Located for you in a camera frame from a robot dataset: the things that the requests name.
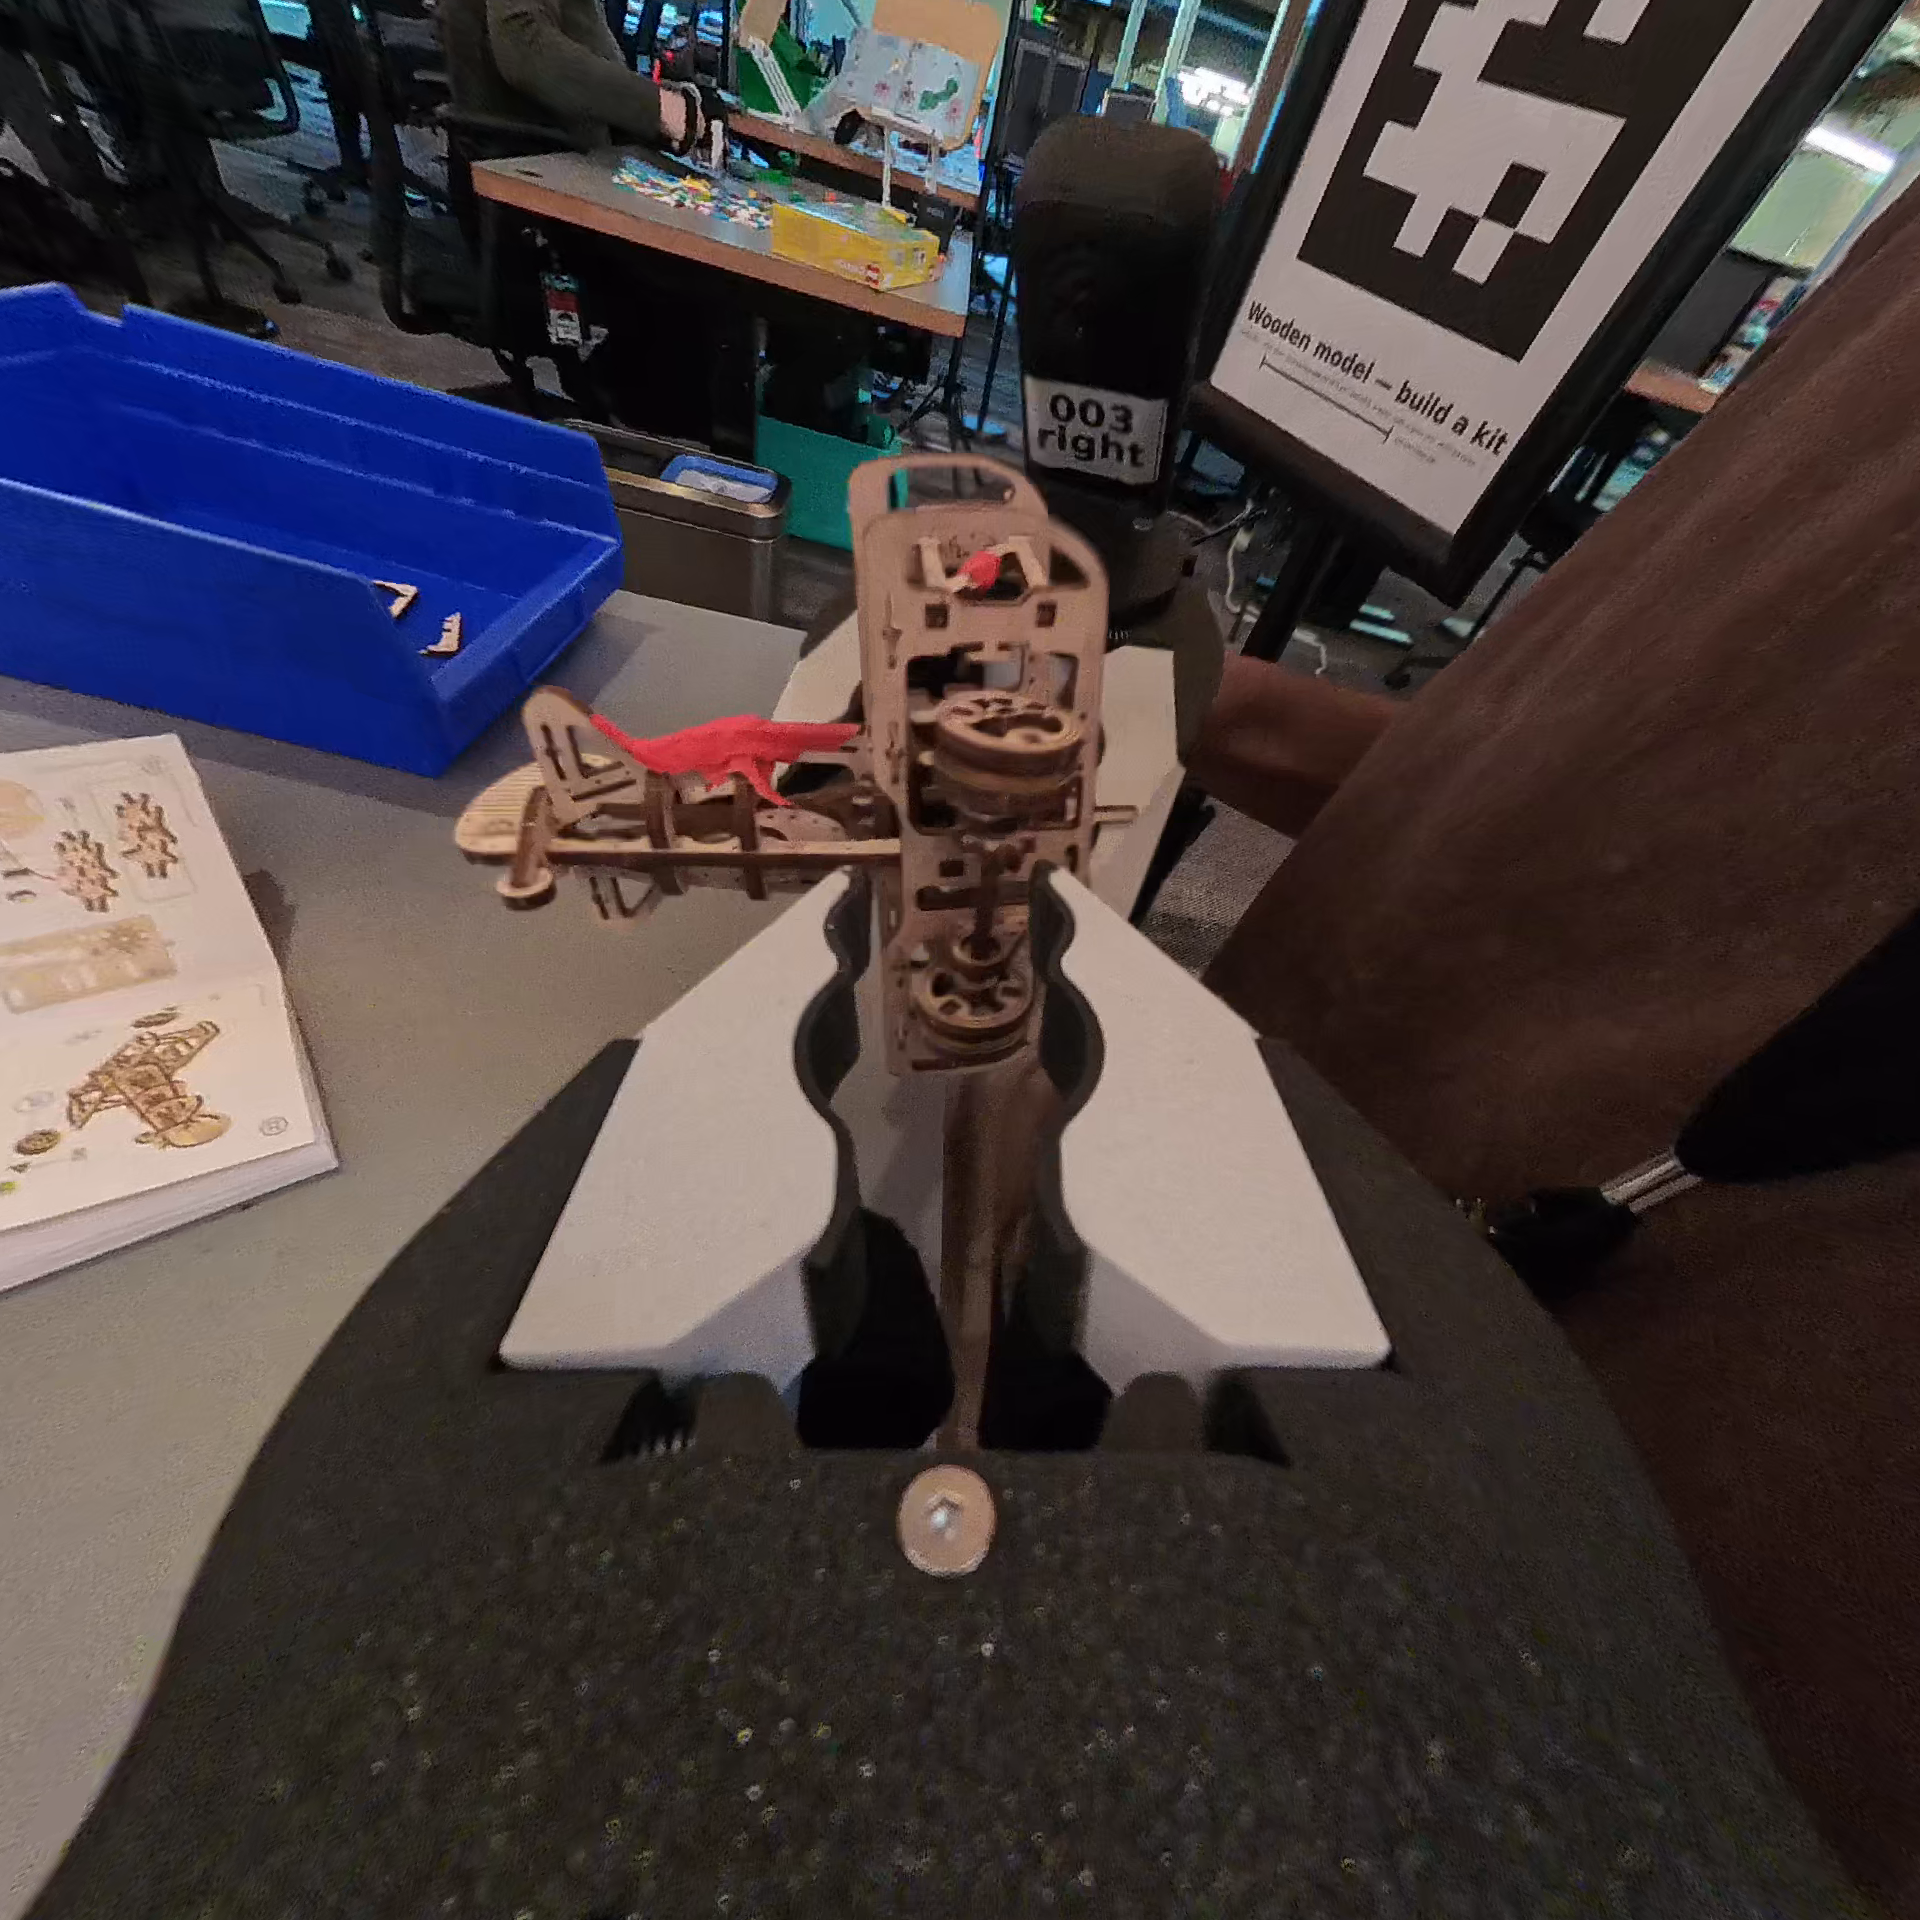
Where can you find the black office chair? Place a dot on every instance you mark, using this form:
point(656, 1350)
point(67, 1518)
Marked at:
point(89, 180)

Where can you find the wooden biplane model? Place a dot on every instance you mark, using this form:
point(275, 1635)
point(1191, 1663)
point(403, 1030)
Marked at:
point(973, 750)

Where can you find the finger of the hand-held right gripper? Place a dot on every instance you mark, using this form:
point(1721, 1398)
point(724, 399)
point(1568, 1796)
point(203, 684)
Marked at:
point(1137, 763)
point(826, 682)

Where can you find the blue plastic bin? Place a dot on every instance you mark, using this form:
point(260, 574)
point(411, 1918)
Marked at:
point(224, 599)

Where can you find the teal bin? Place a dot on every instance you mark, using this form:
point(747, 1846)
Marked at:
point(809, 480)

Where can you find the steel trash can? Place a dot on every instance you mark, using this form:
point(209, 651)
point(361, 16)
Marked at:
point(705, 539)

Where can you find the grey desk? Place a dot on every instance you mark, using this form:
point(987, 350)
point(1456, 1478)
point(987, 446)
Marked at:
point(451, 975)

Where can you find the wooden table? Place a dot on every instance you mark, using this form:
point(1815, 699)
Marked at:
point(599, 195)

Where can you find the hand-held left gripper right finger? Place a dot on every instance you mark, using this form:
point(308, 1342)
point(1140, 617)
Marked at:
point(1215, 1200)

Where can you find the instruction booklet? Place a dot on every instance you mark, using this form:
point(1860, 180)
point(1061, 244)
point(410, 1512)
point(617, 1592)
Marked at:
point(194, 961)

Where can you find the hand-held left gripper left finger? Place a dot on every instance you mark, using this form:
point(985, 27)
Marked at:
point(674, 1185)

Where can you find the small wooden scrap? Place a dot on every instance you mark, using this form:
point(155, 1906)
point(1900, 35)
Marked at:
point(444, 635)
point(394, 604)

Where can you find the brown sweater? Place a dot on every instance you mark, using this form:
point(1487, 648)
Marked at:
point(1723, 1500)

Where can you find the yellow box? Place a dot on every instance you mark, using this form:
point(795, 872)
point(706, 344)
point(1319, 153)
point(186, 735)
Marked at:
point(856, 247)

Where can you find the marker sign board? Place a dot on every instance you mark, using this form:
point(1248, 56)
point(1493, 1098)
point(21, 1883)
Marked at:
point(1499, 225)

